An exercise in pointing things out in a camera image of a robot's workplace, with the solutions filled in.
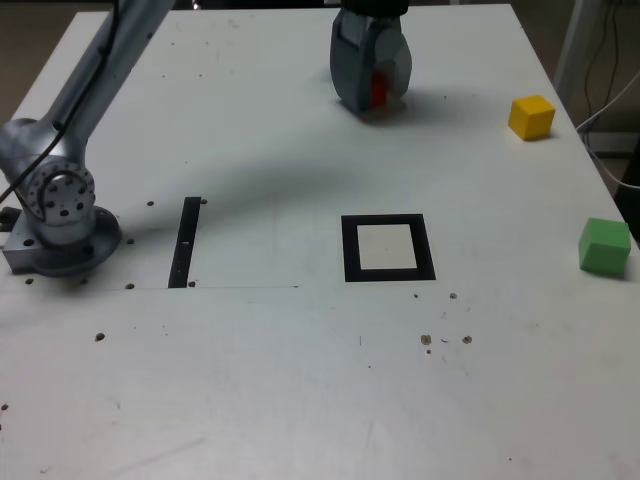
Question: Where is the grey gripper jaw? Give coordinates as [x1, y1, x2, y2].
[328, 12, 382, 115]
[371, 17, 415, 107]

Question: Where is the red cube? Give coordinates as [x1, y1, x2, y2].
[369, 69, 391, 109]

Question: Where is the yellow cube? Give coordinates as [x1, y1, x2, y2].
[507, 94, 558, 142]

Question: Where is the green cube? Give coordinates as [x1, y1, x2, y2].
[578, 217, 632, 279]

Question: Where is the black tape square outline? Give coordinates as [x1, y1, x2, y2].
[340, 213, 437, 284]

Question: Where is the white furniture leg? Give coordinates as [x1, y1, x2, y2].
[552, 0, 601, 96]

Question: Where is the black tape strip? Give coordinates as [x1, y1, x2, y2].
[167, 196, 202, 290]

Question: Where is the white cable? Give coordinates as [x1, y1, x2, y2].
[574, 64, 640, 191]

